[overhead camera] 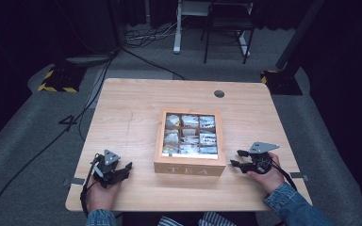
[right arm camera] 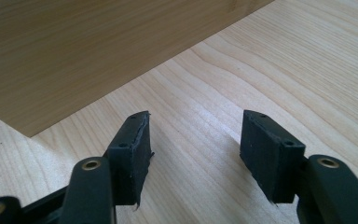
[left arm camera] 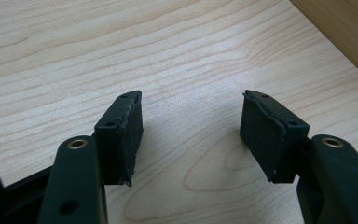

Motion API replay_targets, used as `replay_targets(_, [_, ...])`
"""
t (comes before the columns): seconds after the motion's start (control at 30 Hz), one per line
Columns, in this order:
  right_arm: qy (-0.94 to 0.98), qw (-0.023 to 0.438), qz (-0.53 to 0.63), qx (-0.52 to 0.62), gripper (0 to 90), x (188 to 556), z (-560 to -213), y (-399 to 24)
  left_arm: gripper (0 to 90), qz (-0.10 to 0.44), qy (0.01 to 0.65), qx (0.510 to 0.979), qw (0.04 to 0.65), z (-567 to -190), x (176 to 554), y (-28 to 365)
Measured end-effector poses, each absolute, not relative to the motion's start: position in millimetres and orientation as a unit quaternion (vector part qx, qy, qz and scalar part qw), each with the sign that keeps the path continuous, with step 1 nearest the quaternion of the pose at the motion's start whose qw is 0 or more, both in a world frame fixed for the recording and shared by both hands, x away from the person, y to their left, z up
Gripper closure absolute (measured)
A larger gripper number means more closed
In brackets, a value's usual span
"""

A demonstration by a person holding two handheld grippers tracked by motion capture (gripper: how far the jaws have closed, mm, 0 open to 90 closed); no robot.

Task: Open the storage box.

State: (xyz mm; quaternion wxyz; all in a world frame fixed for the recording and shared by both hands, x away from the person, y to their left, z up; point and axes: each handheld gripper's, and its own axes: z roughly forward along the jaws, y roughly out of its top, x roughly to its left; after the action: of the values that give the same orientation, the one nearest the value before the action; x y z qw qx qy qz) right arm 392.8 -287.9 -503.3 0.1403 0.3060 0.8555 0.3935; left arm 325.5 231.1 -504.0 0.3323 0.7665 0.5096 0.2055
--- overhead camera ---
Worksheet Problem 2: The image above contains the long black floor cable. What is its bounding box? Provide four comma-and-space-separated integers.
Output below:
0, 51, 118, 226

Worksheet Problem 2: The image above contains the person's striped clothing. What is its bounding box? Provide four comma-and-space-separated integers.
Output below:
157, 211, 238, 226

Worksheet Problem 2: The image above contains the white desk frame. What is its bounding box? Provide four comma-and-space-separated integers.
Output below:
173, 0, 254, 57

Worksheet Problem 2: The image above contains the black metal stand pole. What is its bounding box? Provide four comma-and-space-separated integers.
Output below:
274, 0, 326, 72

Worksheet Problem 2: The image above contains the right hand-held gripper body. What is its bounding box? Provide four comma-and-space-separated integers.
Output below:
246, 141, 281, 175

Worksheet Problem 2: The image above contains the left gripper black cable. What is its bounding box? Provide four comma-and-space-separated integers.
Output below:
79, 153, 102, 218

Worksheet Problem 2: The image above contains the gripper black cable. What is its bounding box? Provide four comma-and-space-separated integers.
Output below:
270, 158, 298, 192
79, 153, 102, 218

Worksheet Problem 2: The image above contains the person's right hand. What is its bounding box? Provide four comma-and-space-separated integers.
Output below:
246, 152, 287, 195

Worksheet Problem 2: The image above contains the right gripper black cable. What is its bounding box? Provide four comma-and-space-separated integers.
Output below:
270, 158, 298, 192

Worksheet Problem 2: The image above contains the black yellow-striped stand base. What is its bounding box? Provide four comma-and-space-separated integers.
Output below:
260, 69, 304, 96
37, 64, 88, 94

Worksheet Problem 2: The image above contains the person's left hand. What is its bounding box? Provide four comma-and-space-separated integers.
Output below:
85, 179, 123, 215

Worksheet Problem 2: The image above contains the wooden tea box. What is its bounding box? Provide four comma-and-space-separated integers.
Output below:
153, 107, 227, 178

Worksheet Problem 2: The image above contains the group of tea bags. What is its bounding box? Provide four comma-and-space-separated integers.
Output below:
162, 113, 219, 155

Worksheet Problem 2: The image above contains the bundle of floor cables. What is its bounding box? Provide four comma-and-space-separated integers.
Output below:
123, 15, 189, 50

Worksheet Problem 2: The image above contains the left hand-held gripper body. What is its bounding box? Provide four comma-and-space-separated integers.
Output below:
90, 149, 124, 189

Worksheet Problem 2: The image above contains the black metal chair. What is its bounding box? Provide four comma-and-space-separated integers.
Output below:
200, 0, 256, 65

